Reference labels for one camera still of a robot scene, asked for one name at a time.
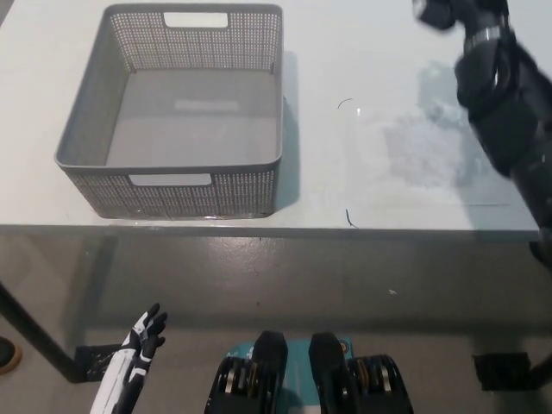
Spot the black metal table leg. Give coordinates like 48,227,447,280
528,347,552,377
0,279,90,384

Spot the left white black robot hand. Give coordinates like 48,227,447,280
88,303,168,414

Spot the grey perforated plastic basket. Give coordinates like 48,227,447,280
53,3,285,219

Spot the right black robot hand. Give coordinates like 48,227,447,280
411,0,514,44

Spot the black floor plate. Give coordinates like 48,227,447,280
473,352,530,392
75,343,126,383

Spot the dark shoe tan sole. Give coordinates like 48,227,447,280
0,336,23,375

